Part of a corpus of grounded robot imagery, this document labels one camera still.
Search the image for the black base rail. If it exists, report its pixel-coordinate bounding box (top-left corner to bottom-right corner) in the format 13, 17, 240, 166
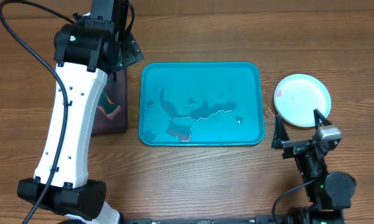
121, 215, 293, 224

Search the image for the light blue plate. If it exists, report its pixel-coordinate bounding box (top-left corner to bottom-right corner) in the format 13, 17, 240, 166
274, 73, 332, 128

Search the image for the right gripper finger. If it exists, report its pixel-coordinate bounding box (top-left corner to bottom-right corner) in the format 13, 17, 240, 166
271, 114, 289, 148
314, 109, 332, 129

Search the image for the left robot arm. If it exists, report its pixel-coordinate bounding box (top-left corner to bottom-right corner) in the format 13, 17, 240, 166
17, 1, 143, 223

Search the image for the black rectangular tray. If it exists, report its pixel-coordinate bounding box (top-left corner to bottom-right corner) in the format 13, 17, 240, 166
92, 70, 128, 136

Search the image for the teal plastic serving tray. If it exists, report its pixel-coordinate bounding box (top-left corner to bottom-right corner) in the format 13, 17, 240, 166
139, 62, 265, 146

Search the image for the green and red sponge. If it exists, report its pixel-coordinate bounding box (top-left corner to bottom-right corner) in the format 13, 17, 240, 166
97, 91, 121, 119

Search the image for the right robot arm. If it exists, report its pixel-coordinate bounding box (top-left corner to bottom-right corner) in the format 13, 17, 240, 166
271, 109, 356, 223

